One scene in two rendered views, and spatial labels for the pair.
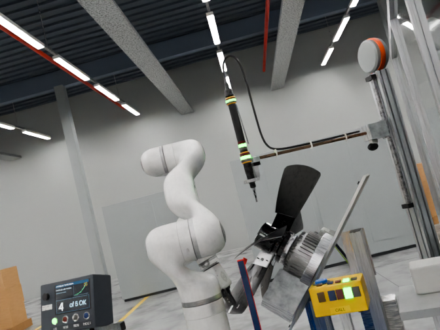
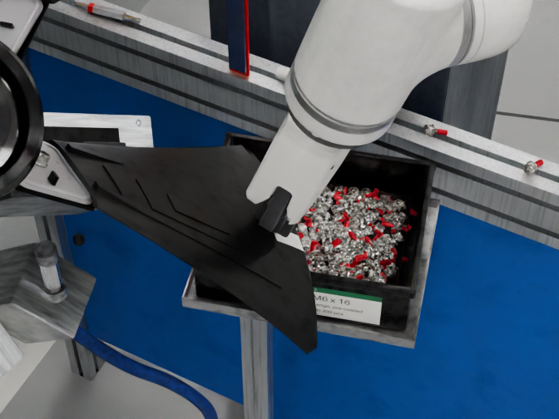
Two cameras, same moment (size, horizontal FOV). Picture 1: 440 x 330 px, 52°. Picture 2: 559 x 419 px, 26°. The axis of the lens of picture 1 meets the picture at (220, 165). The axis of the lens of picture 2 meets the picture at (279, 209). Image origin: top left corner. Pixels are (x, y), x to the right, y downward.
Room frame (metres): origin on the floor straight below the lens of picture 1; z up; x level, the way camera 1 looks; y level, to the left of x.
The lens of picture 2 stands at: (2.51, 0.17, 1.79)
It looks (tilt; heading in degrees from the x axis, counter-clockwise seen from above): 50 degrees down; 187
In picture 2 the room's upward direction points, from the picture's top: straight up
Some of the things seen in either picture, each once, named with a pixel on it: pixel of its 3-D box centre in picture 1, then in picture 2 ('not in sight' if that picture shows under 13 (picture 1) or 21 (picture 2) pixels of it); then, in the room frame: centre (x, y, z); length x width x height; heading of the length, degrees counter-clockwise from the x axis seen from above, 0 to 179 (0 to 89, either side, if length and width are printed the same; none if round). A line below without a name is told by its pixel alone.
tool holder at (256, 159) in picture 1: (251, 169); not in sight; (1.89, -0.12, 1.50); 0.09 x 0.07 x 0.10; 104
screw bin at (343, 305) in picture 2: not in sight; (314, 229); (1.76, 0.12, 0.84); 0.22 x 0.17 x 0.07; 86
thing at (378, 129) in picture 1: (376, 130); not in sight; (2.04, -0.72, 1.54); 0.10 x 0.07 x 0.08; 104
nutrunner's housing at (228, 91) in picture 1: (239, 134); not in sight; (1.89, -0.11, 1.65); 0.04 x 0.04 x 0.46
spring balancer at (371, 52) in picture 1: (372, 55); not in sight; (2.06, -0.81, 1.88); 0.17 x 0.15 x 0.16; 159
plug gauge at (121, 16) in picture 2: not in sight; (108, 12); (1.49, -0.15, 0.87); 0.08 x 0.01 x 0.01; 76
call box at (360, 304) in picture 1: (340, 296); not in sight; (1.44, -0.26, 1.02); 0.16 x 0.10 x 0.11; 69
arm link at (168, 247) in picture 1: (181, 262); not in sight; (1.34, 0.18, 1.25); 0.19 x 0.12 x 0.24; 92
